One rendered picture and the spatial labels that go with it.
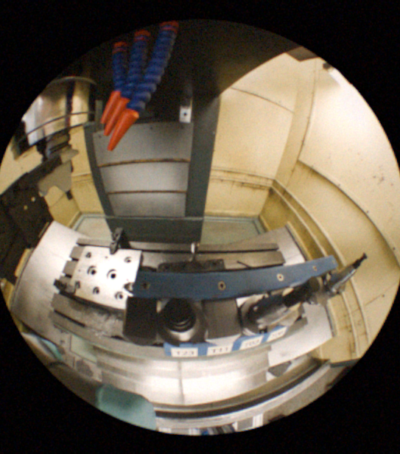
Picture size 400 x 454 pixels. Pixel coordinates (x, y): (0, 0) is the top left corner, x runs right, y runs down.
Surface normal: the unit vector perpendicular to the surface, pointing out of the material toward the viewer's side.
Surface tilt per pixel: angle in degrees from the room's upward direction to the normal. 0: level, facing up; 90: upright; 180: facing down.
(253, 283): 0
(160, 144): 90
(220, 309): 0
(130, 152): 90
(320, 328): 24
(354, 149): 90
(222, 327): 0
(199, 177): 90
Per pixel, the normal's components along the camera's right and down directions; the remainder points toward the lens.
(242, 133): 0.07, 0.69
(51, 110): 0.83, 0.44
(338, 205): -0.99, -0.03
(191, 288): 0.10, -0.72
